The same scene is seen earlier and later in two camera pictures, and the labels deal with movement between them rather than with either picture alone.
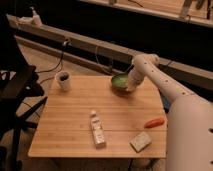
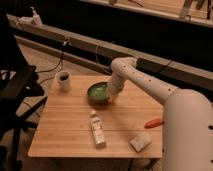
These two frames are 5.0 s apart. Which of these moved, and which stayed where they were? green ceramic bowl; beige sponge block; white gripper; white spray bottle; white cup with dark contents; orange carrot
Moved: white gripper; green ceramic bowl
Stayed: orange carrot; white spray bottle; white cup with dark contents; beige sponge block
